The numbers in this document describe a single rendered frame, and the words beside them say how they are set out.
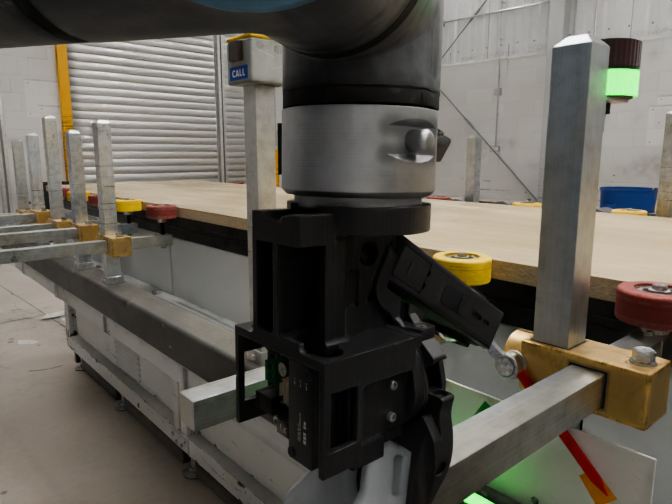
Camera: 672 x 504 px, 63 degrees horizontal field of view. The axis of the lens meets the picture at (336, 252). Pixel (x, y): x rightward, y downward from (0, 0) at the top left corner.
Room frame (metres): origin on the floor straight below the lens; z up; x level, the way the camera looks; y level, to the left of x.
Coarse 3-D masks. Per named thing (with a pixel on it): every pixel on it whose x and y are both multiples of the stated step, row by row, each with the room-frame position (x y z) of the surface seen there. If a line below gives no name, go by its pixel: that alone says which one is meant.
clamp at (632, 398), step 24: (528, 336) 0.51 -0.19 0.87; (528, 360) 0.49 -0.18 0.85; (552, 360) 0.48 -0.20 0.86; (576, 360) 0.46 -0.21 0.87; (600, 360) 0.45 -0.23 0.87; (624, 360) 0.45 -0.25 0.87; (624, 384) 0.43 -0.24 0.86; (648, 384) 0.42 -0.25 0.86; (600, 408) 0.44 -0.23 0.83; (624, 408) 0.43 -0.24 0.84; (648, 408) 0.42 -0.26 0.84
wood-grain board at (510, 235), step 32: (96, 192) 2.09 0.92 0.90; (128, 192) 2.09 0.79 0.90; (160, 192) 2.09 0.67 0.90; (192, 192) 2.09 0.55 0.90; (224, 192) 2.09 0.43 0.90; (224, 224) 1.32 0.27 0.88; (448, 224) 1.13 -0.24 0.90; (480, 224) 1.13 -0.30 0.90; (512, 224) 1.13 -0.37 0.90; (608, 224) 1.13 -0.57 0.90; (640, 224) 1.13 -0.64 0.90; (512, 256) 0.77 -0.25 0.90; (608, 256) 0.77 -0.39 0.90; (640, 256) 0.77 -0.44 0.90; (608, 288) 0.63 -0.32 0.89
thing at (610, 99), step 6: (612, 66) 0.50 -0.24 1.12; (618, 66) 0.50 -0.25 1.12; (624, 66) 0.50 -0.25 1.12; (630, 66) 0.50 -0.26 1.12; (606, 96) 0.50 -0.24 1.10; (612, 96) 0.50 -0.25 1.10; (618, 96) 0.50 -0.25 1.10; (624, 96) 0.50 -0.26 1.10; (630, 96) 0.51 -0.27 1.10; (606, 102) 0.52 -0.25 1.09; (612, 102) 0.52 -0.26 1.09; (618, 102) 0.52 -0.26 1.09; (624, 102) 0.53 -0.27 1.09; (606, 108) 0.53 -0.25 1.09
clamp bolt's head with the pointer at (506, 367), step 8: (504, 360) 0.49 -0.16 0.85; (504, 368) 0.49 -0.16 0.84; (512, 368) 0.49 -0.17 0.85; (520, 376) 0.49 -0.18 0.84; (528, 376) 0.49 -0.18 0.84; (528, 384) 0.49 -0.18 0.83; (568, 432) 0.46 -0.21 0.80; (568, 440) 0.46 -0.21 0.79; (568, 448) 0.46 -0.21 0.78; (576, 448) 0.45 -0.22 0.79; (576, 456) 0.45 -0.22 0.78; (584, 456) 0.45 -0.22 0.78; (584, 464) 0.44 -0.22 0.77; (592, 472) 0.44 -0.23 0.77; (592, 480) 0.44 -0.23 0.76; (600, 480) 0.43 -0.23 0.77; (600, 488) 0.43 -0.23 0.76
